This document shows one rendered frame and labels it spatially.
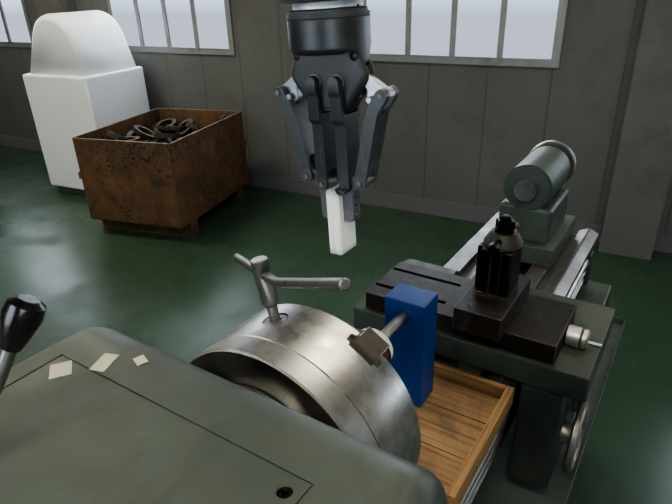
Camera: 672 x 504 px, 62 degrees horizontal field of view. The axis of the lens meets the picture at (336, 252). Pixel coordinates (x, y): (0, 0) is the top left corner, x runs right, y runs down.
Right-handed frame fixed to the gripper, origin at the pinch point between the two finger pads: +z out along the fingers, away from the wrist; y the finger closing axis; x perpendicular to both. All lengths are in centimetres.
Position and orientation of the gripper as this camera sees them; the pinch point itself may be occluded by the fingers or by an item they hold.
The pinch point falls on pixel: (341, 218)
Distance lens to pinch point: 58.4
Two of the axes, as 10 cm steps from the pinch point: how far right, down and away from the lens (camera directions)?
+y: -8.4, -1.8, 5.2
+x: -5.5, 3.8, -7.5
